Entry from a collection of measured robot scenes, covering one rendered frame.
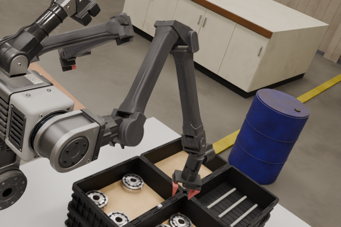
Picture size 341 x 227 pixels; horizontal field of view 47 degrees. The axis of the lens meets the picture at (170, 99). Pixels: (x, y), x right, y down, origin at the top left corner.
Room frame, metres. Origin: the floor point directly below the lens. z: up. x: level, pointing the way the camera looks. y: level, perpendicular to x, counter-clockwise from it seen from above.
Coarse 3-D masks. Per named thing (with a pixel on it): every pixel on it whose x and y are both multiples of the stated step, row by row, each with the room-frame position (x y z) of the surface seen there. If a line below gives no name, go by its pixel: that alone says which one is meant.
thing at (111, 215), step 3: (111, 213) 1.22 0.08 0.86; (114, 213) 1.23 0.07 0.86; (117, 213) 1.24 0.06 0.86; (120, 213) 1.24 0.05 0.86; (123, 213) 1.24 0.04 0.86; (111, 216) 1.21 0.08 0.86; (123, 216) 1.23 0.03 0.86; (126, 216) 1.23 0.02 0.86; (126, 219) 1.22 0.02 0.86; (129, 219) 1.22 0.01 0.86; (126, 222) 1.20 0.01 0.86; (120, 225) 1.17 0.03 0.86
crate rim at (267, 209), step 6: (228, 168) 1.70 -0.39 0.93; (234, 168) 1.72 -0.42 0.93; (216, 174) 1.62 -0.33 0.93; (204, 180) 1.54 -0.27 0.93; (210, 180) 1.56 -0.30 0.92; (252, 180) 1.67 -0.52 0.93; (270, 192) 1.62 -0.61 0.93; (276, 198) 1.59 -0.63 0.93; (270, 204) 1.52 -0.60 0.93; (276, 204) 1.56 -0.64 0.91; (210, 210) 1.35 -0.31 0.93; (264, 210) 1.47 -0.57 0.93; (216, 216) 1.32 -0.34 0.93; (252, 222) 1.36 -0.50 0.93
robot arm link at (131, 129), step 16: (160, 32) 1.18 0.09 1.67; (176, 32) 1.19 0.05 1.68; (160, 48) 1.13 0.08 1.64; (144, 64) 1.09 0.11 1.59; (160, 64) 1.11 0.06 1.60; (144, 80) 1.05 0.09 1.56; (128, 96) 1.01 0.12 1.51; (144, 96) 1.03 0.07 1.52; (112, 112) 1.00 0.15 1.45; (128, 112) 0.97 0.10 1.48; (128, 128) 0.92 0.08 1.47; (128, 144) 0.90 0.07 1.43
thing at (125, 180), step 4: (124, 176) 1.47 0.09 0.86; (128, 176) 1.48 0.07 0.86; (136, 176) 1.50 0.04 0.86; (124, 180) 1.44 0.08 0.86; (140, 180) 1.48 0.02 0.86; (124, 184) 1.42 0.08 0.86; (128, 184) 1.43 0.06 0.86; (132, 184) 1.43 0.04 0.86; (136, 184) 1.44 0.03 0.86; (140, 184) 1.46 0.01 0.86; (132, 188) 1.41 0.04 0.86; (136, 188) 1.42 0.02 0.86
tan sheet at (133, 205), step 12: (120, 180) 1.47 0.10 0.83; (108, 192) 1.37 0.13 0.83; (120, 192) 1.40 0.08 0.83; (144, 192) 1.45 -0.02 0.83; (108, 204) 1.30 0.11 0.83; (120, 204) 1.32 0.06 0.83; (132, 204) 1.35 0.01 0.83; (144, 204) 1.37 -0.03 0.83; (156, 204) 1.39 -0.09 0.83; (132, 216) 1.28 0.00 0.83
